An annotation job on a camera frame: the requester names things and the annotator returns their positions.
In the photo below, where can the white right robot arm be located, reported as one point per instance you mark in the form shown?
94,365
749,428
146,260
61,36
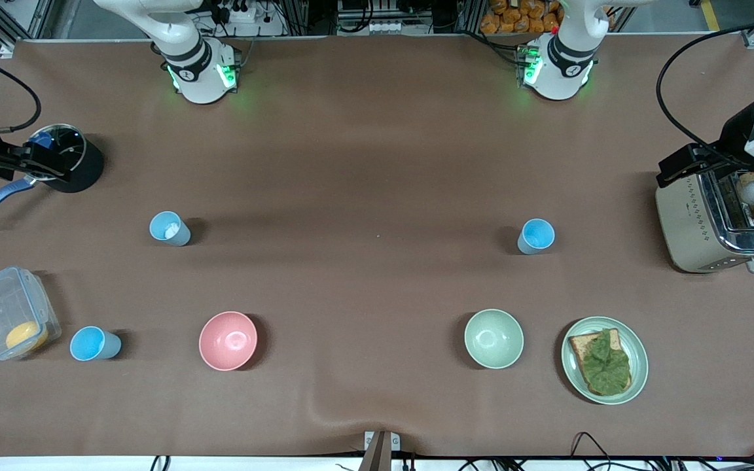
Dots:
197,72

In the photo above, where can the pale green bowl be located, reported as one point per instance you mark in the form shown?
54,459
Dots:
493,339

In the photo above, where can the blue cup with white filling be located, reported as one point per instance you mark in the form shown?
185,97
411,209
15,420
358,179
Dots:
167,229

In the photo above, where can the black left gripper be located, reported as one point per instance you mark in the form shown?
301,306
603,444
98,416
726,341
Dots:
732,139

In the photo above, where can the green lettuce leaf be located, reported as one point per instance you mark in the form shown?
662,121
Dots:
606,366

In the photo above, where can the pale green plate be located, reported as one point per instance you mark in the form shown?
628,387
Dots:
640,363

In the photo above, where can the small white power strip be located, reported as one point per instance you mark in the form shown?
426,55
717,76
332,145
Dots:
387,27

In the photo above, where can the yellow round food piece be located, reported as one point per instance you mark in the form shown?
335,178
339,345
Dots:
23,335

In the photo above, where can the blue pot lid knob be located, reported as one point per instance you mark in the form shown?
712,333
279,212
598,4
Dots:
42,139

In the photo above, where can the pink bowl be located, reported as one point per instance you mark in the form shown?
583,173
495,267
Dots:
228,340

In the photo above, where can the brown table mat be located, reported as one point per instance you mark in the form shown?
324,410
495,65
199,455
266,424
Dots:
377,131

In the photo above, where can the pile of orange rolls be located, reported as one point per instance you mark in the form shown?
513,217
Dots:
521,16

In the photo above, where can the brown bread slice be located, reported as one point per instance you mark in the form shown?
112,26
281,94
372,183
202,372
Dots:
578,343

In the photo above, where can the silver beige toaster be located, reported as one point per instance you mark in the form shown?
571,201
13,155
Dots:
691,222

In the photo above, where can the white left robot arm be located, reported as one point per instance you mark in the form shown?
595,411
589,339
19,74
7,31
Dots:
557,72

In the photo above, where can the white power strip with plugs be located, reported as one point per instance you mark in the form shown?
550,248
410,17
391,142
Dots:
239,14

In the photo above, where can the metal bracket on table edge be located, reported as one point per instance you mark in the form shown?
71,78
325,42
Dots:
382,451

